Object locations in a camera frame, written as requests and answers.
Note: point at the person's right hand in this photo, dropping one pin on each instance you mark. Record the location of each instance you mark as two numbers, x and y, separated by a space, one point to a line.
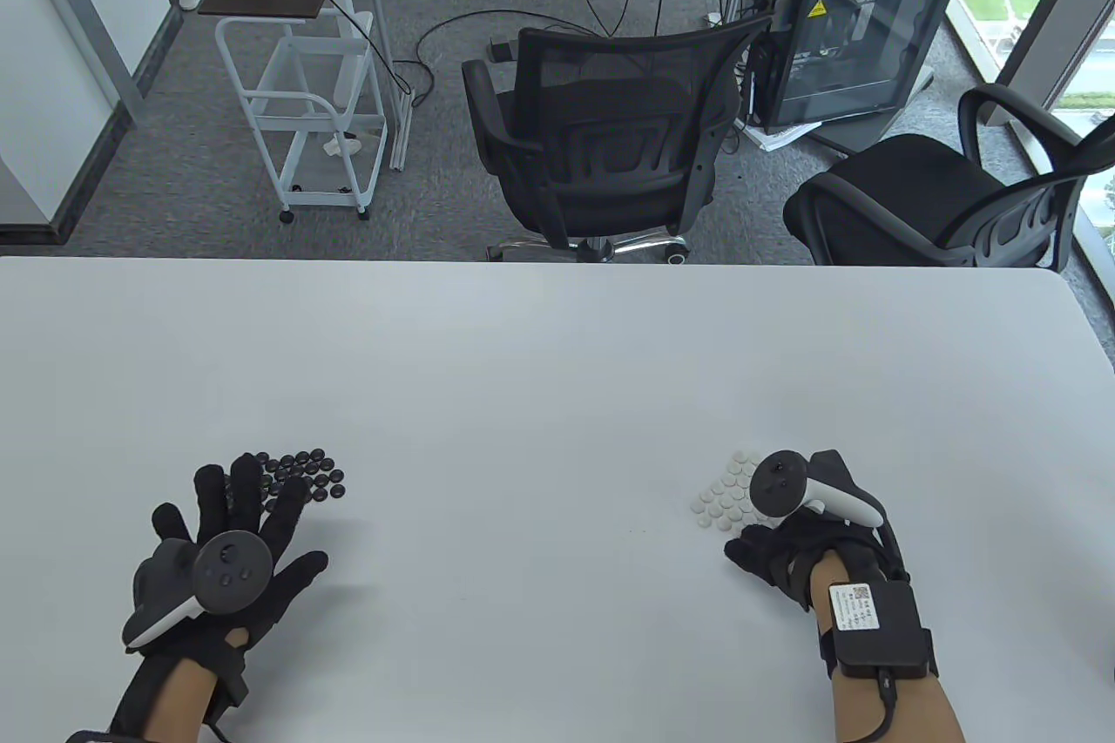
775 547

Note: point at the person's left hand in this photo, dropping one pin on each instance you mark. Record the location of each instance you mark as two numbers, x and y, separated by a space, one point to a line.
246 503

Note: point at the group of white Go stones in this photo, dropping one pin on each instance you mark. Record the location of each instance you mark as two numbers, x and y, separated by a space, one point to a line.
727 495

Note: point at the group of black Go stones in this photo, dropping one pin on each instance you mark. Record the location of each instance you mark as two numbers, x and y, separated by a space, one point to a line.
327 482

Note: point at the person's right forearm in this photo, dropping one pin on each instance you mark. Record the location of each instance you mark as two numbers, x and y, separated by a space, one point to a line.
923 712

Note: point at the person's left forearm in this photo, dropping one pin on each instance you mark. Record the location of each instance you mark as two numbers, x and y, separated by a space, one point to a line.
179 699

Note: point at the black white right hand controller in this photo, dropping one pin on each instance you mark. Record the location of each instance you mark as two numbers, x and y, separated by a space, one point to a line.
780 482

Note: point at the black white hand controller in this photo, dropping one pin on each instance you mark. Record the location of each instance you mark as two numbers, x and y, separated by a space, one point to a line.
229 573
780 482

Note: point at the black white left hand controller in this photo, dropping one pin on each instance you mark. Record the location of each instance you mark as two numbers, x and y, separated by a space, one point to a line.
229 573

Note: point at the white crumpled tissue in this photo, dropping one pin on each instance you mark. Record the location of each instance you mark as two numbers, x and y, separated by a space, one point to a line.
341 145

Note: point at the black office chair curved armrests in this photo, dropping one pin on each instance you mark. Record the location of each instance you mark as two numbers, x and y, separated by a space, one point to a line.
897 177

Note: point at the white papers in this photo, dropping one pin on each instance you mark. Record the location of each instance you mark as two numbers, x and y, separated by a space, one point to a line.
775 138

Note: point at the white rolling cart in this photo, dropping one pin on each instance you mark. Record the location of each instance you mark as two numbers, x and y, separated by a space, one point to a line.
327 68

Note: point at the aluminium profile rods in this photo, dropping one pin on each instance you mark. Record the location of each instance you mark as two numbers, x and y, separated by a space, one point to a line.
379 11

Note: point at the black mesh office chair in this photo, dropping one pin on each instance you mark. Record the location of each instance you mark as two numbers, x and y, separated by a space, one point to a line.
610 64

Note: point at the black glass computer tower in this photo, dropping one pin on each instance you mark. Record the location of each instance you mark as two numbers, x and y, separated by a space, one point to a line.
854 37

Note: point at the black power adapter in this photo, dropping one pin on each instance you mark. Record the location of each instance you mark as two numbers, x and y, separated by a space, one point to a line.
501 49

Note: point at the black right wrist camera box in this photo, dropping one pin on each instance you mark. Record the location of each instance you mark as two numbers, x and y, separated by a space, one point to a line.
880 630

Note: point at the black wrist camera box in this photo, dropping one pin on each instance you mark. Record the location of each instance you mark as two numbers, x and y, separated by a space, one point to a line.
880 630
96 737

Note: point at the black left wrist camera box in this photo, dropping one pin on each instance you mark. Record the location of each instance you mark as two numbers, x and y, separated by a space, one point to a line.
96 737

